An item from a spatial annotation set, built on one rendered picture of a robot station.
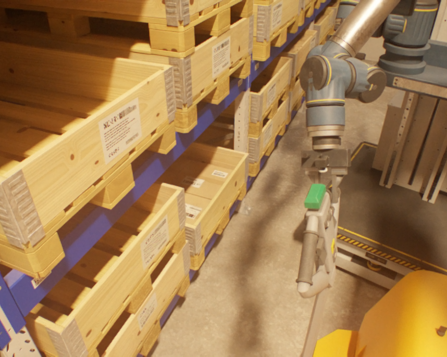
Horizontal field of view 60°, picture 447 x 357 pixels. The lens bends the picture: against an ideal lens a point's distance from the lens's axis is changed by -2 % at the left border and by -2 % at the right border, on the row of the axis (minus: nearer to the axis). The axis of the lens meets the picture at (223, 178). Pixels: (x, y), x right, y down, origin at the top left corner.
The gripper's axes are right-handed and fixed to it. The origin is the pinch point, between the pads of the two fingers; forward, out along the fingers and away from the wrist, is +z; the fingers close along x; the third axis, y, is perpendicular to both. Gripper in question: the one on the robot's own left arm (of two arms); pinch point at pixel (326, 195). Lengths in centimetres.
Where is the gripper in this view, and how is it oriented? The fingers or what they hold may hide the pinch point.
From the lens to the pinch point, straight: 114.9
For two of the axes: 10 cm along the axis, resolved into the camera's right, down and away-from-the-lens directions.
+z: 0.3, 10.0, 0.5
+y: -4.7, 0.6, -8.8
